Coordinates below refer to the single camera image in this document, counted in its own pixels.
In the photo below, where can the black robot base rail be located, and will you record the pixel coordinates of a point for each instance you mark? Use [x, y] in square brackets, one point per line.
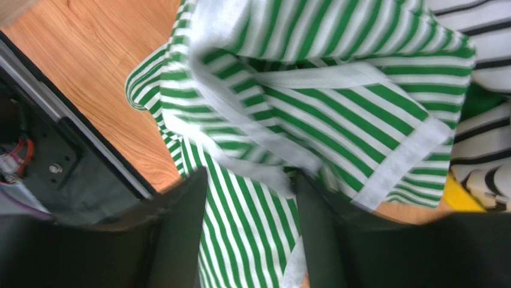
[54, 163]

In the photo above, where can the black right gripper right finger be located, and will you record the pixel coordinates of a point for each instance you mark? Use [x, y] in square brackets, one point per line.
[347, 246]

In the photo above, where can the black white striped tank top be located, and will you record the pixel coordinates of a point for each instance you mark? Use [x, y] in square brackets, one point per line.
[481, 152]

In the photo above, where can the yellow plastic tray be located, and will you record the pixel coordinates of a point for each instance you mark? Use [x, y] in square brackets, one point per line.
[457, 198]

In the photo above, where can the green white striped tank top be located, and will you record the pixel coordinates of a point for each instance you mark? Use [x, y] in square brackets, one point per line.
[363, 95]

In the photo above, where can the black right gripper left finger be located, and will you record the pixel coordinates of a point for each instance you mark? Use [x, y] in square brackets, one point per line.
[153, 244]

